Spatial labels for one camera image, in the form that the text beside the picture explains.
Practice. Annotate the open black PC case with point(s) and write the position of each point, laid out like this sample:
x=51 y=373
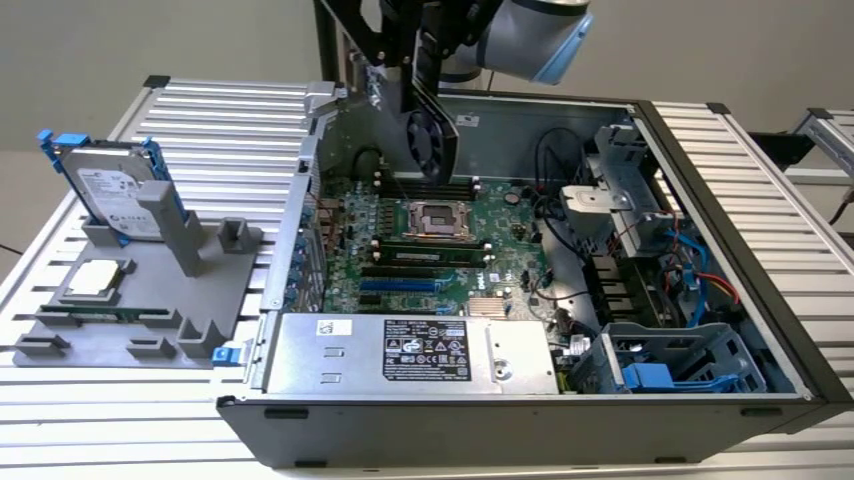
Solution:
x=467 y=435

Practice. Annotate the black-labelled RAM stick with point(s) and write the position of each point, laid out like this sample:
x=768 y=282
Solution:
x=417 y=256

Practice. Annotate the blue expansion slot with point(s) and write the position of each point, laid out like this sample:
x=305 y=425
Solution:
x=401 y=287

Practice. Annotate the silver power supply unit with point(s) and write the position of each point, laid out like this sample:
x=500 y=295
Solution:
x=347 y=360

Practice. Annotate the blue plastic drive tray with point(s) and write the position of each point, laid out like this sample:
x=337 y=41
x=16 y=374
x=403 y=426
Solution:
x=648 y=375

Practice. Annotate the black expansion slot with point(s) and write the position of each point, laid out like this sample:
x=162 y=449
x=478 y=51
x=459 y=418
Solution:
x=401 y=273

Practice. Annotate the silver CPU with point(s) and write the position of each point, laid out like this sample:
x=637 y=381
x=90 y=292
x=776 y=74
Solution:
x=97 y=277

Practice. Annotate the aluminium frame table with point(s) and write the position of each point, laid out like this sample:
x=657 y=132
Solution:
x=824 y=125

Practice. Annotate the hard disk in blue carrier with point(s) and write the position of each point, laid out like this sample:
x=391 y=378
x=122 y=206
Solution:
x=101 y=185

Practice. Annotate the green RAM stick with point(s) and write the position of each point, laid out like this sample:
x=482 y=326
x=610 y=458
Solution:
x=101 y=312

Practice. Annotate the black vertical post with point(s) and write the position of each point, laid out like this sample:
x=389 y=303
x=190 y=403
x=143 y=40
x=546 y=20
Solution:
x=327 y=65

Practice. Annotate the blue case latch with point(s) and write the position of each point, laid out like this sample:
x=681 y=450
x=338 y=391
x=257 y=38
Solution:
x=223 y=355

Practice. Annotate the graphics card with black shroud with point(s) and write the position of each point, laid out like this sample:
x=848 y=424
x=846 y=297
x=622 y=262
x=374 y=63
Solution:
x=427 y=145

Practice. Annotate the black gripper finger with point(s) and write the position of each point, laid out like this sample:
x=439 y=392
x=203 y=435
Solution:
x=450 y=45
x=374 y=47

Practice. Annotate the silver disk bay bracket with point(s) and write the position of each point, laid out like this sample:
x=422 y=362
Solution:
x=594 y=200

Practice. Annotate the green motherboard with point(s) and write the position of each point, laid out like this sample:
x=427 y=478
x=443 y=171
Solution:
x=514 y=260

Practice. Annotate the grey metal drive cage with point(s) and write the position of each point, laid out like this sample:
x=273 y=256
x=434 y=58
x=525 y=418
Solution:
x=668 y=335

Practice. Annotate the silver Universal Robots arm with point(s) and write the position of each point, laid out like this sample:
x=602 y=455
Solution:
x=528 y=35

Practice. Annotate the grey parts rack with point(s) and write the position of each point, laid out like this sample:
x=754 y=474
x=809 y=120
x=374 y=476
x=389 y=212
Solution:
x=154 y=280

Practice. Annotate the small silver heatsink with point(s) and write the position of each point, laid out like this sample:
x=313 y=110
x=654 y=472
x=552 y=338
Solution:
x=488 y=307

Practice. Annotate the CPU socket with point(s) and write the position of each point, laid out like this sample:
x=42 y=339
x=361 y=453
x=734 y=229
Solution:
x=434 y=217

